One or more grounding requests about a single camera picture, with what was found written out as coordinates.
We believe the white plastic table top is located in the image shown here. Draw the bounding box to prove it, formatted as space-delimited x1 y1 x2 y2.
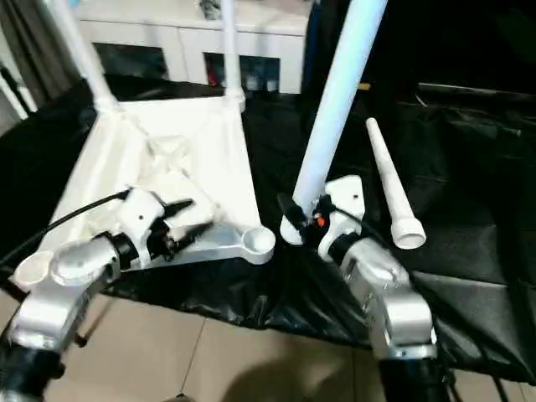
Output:
12 90 277 294

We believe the white plastic table leg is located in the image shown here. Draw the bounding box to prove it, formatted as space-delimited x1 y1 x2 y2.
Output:
49 0 117 113
219 0 247 104
279 0 389 245
364 117 427 251

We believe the black mat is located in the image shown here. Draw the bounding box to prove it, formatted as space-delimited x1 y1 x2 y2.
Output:
0 75 536 384

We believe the white cabinet with glass doors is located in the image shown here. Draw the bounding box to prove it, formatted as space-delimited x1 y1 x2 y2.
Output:
76 0 310 96

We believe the black and white stand pole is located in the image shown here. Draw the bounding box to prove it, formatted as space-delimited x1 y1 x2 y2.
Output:
0 62 39 119

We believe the grey speckled ornament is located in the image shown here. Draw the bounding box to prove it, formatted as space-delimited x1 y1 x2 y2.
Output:
198 0 224 20

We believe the long black bar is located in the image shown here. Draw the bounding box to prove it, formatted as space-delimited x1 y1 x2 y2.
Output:
417 82 536 101

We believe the grey curtain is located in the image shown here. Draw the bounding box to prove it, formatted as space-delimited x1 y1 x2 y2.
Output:
0 0 87 108

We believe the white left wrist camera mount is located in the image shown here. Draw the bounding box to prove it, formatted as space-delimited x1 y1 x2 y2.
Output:
114 188 168 270

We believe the black folding table frame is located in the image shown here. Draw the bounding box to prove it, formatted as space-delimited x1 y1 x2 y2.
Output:
76 291 115 349

